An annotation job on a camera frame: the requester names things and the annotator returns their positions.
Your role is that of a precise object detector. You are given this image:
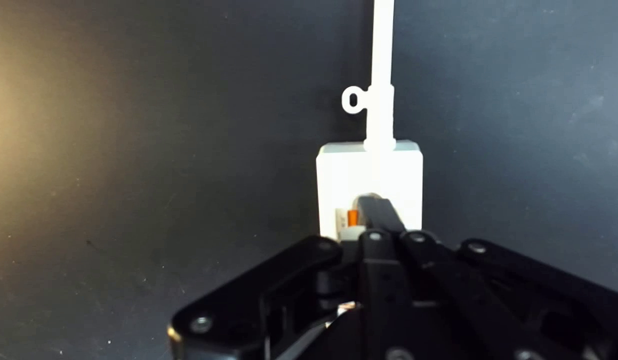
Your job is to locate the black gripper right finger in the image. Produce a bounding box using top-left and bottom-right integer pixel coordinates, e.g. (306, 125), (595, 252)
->
(381, 194), (618, 360)

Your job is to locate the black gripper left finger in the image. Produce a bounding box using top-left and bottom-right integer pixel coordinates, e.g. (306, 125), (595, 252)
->
(167, 192), (418, 360)

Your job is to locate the white power strip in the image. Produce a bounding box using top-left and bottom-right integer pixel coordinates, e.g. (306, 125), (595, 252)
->
(314, 139), (429, 245)

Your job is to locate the white power strip cable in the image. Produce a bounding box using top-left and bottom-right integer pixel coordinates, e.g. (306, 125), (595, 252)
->
(340, 0), (398, 152)

